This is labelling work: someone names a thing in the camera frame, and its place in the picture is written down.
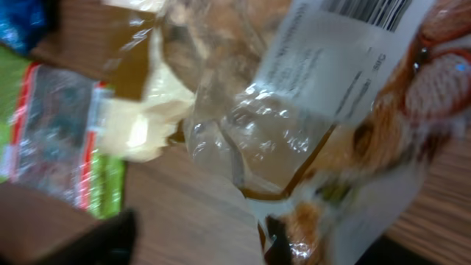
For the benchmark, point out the blue Oreo cookie packet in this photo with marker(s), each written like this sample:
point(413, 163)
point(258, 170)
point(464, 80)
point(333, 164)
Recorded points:
point(23, 24)

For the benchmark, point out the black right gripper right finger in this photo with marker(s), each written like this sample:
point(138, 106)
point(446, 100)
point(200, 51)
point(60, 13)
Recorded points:
point(280, 251)

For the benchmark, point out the green clear snack packet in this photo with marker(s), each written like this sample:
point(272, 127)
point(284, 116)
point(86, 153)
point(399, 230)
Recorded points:
point(50, 130)

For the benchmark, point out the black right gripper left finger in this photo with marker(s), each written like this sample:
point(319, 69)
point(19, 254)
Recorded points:
point(111, 242)

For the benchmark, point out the beige nut snack pouch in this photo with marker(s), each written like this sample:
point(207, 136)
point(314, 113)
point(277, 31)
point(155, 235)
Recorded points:
point(326, 114)

